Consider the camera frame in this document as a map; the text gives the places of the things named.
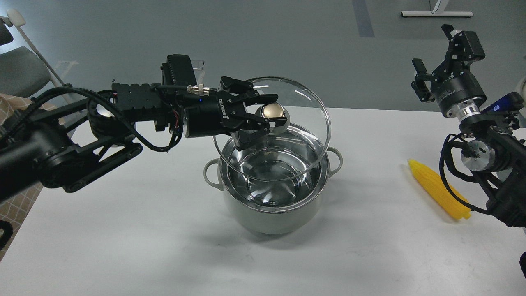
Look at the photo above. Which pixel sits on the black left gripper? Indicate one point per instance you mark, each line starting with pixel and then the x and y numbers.
pixel 211 116

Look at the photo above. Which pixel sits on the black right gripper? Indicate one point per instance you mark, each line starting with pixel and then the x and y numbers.
pixel 452 82

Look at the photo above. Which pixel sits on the glass lid with gold knob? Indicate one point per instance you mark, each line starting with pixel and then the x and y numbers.
pixel 288 151

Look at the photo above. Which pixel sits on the yellow corn cob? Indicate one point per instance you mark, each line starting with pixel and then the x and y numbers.
pixel 432 183

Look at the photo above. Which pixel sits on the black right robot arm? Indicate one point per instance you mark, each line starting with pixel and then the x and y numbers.
pixel 485 151

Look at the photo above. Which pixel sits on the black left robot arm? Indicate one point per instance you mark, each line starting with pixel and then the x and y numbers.
pixel 69 137

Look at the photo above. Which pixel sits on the pale green steel pot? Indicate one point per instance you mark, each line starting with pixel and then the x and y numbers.
pixel 273 207

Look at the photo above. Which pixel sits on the white desk leg base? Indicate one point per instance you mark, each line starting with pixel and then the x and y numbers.
pixel 439 10

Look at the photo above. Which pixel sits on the white floor marker piece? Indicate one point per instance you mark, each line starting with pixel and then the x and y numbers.
pixel 198 67

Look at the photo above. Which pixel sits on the grey chair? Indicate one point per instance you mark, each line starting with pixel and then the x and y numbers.
pixel 23 71

